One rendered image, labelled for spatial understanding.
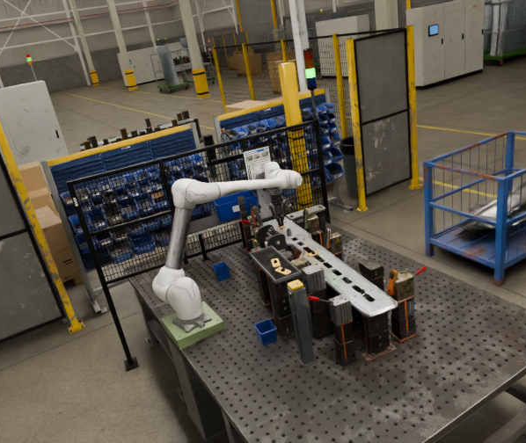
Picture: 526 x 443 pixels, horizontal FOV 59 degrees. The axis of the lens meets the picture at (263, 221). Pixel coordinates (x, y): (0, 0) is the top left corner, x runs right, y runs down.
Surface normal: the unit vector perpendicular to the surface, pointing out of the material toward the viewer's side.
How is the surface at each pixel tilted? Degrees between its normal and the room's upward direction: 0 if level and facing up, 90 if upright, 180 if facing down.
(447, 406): 0
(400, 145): 91
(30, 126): 90
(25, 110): 90
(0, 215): 92
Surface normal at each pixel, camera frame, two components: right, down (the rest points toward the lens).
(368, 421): -0.16, -0.91
